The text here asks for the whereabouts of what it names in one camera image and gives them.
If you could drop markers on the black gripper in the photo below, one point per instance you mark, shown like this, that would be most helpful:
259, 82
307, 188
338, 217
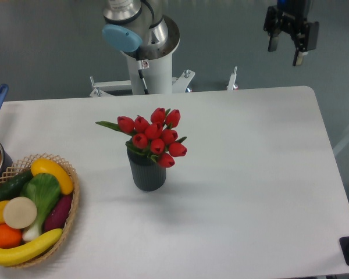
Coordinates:
290, 17

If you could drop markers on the red tulip bouquet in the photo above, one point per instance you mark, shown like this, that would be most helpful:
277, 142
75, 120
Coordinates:
153, 141

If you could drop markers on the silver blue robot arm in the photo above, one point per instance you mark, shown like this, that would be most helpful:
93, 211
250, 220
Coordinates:
141, 30

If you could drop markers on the dark grey ribbed vase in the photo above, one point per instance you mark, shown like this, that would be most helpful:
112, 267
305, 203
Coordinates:
147, 175

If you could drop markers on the purple sweet potato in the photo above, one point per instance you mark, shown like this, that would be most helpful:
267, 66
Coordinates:
59, 214

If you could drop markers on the green bok choy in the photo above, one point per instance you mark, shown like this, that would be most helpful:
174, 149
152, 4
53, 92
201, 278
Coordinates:
44, 190

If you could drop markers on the woven wicker basket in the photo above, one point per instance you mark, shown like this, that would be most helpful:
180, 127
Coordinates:
25, 164

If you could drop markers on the green cucumber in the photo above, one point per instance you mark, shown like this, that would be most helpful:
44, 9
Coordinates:
12, 188

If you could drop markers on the beige round disc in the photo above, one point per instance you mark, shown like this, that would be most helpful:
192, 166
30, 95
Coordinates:
19, 212

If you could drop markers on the orange fruit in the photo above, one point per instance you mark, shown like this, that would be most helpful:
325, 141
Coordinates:
9, 237

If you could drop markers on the yellow banana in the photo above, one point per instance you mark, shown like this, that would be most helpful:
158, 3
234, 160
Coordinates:
30, 250

